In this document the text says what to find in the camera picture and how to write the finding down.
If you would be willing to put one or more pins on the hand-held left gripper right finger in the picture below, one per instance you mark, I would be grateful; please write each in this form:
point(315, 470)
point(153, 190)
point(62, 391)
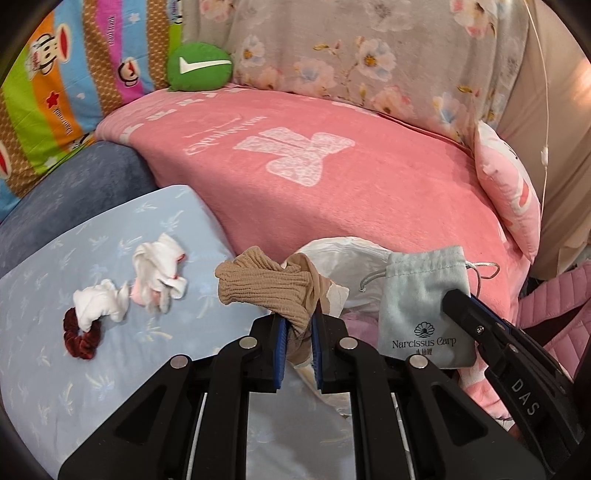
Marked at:
point(316, 355)

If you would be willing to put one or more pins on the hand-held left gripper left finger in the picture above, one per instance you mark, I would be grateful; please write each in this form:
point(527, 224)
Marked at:
point(278, 355)

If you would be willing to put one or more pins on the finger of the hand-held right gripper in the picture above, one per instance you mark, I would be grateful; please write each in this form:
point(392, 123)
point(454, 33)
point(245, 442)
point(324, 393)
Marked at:
point(466, 314)
point(512, 328)

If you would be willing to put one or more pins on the mauve cloth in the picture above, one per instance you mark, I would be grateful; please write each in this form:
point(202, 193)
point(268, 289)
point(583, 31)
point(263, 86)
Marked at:
point(358, 319)

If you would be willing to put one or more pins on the beige ribbed stocking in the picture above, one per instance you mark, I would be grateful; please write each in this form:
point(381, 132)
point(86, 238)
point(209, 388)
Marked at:
point(263, 286)

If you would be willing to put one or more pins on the white plastic bag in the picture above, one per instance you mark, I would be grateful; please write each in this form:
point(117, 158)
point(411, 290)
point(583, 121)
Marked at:
point(341, 258)

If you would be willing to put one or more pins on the light blue printed cloth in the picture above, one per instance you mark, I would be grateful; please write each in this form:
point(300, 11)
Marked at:
point(161, 346)

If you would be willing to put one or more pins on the pink pillow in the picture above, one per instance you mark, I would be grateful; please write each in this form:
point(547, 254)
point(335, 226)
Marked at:
point(508, 198)

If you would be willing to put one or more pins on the white sock with red trim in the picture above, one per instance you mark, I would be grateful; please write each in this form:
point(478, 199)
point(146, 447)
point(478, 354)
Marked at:
point(154, 263)

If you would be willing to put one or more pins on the pink blanket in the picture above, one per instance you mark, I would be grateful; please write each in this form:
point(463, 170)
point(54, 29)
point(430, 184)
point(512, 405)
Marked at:
point(369, 184)

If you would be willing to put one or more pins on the plain white sock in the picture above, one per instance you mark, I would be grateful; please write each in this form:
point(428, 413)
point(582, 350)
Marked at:
point(99, 302)

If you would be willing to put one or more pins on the beige cloth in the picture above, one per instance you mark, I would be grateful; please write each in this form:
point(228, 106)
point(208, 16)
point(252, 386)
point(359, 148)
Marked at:
point(568, 138)

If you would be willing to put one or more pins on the dark red scrunchie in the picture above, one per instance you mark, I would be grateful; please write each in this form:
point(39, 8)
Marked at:
point(76, 339)

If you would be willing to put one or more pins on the blue-grey sofa cushion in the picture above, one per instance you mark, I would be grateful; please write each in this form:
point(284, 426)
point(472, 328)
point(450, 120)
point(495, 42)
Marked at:
point(69, 184)

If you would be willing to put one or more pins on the green round cushion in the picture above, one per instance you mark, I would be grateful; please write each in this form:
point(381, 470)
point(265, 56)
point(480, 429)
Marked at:
point(198, 67)

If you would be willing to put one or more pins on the grey floral blanket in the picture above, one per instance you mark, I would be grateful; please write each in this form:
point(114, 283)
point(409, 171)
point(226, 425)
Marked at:
point(346, 37)

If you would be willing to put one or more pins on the colourful striped monkey pillow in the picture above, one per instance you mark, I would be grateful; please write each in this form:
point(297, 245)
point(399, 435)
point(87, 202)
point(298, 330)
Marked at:
point(69, 92)

